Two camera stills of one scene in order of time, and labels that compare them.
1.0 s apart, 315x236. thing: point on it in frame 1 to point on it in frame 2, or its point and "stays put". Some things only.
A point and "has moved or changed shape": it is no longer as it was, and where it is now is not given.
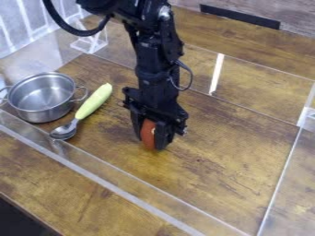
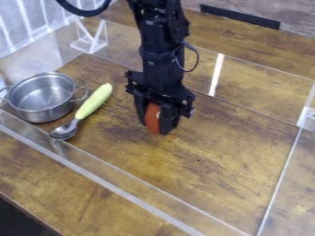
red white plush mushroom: (148, 130) has moved or changed shape
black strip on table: (240, 17) stays put
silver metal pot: (41, 96) stays put
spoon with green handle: (67, 131) stays put
